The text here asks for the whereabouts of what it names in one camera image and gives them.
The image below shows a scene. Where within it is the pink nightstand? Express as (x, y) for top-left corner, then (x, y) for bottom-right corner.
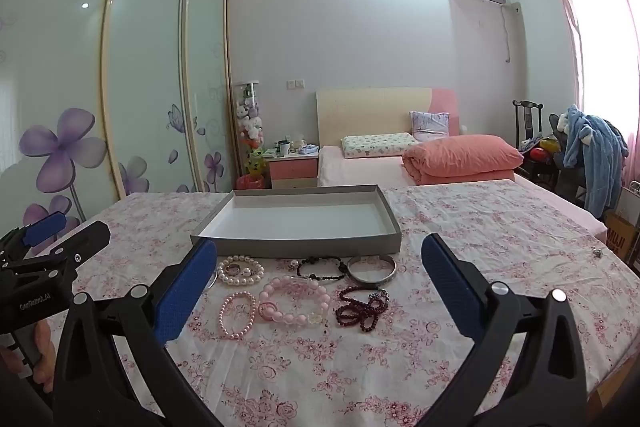
(267, 151), (320, 188)

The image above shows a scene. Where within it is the lilac print pillow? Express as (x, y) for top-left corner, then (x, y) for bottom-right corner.
(409, 110), (452, 142)

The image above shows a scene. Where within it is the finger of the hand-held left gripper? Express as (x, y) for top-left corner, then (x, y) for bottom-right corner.
(0, 212), (68, 258)
(50, 221), (112, 268)

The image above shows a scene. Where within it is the red basket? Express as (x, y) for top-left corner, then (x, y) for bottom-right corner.
(236, 174), (267, 192)

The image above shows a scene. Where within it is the small pink pearl bracelet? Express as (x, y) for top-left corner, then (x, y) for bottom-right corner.
(218, 291), (257, 339)

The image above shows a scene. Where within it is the dark wooden chair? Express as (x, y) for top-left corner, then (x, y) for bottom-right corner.
(512, 100), (544, 150)

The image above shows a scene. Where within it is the large pink bead bracelet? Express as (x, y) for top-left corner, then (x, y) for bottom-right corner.
(258, 276), (332, 328)

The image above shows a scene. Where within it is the beige pink bed headboard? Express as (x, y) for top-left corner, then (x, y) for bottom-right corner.
(316, 88), (458, 148)

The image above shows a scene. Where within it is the floral bed sheet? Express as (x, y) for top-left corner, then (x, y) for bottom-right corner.
(30, 181), (640, 427)

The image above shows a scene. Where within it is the folded orange quilt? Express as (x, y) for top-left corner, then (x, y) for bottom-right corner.
(402, 135), (524, 185)

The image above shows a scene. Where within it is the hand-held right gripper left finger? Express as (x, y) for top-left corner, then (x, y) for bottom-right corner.
(52, 238), (219, 427)

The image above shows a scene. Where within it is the pink mattress sheet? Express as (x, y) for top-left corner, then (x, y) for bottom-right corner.
(317, 146), (606, 238)

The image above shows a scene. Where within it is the pink curtain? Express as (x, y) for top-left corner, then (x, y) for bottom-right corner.
(544, 0), (640, 142)

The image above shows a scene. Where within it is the person's left hand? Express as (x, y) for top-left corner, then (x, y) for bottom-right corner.
(0, 321), (56, 388)

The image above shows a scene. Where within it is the flower print sliding wardrobe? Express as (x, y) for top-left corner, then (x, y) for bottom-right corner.
(0, 0), (238, 253)

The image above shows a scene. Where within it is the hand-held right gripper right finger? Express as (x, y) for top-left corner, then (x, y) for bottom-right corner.
(421, 233), (601, 427)

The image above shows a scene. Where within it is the air conditioner pipe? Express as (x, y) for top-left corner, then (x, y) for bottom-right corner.
(501, 3), (519, 62)

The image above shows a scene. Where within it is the silver bangle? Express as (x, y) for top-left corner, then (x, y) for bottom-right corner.
(347, 255), (397, 285)

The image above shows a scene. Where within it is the brown cardboard box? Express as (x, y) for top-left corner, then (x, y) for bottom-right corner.
(604, 212), (640, 260)

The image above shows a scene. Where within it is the white pearl bracelet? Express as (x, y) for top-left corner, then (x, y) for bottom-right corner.
(216, 255), (265, 288)

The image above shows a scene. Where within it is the blue fleece garment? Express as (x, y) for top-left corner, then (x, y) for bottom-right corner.
(562, 104), (630, 218)

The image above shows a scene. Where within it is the plush toy display tube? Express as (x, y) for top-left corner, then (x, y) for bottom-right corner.
(234, 79), (266, 180)

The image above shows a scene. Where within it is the grey cardboard tray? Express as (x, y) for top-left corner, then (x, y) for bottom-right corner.
(190, 184), (402, 258)

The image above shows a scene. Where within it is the patterned flat pillow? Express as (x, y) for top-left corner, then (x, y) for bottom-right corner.
(341, 133), (421, 158)

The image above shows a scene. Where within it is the black bead bracelet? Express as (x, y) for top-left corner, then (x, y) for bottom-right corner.
(296, 257), (347, 283)

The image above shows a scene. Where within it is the dark red bead bracelet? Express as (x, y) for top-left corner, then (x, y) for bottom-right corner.
(335, 287), (390, 333)

